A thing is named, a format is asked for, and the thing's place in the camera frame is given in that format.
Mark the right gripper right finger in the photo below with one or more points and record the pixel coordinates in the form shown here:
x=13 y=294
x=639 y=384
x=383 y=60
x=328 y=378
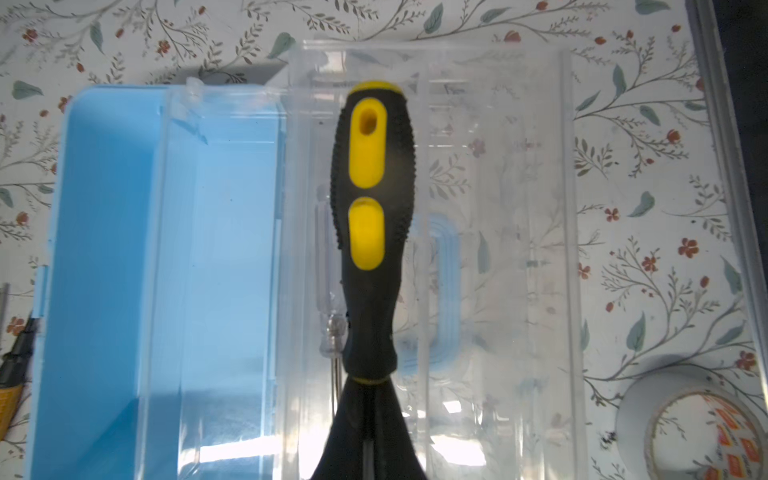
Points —
x=394 y=454

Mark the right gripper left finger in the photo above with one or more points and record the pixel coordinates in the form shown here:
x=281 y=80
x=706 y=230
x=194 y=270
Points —
x=342 y=457

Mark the clear handle screwdriver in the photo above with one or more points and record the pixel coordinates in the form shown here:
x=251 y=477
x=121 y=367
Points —
x=329 y=292

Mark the blue plastic tool box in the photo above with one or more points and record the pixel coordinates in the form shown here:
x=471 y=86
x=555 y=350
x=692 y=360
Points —
x=178 y=334

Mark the black yellow screwdriver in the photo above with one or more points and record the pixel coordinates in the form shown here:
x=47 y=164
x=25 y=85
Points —
x=372 y=195

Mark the clear tape roll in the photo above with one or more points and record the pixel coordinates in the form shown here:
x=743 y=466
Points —
x=677 y=424

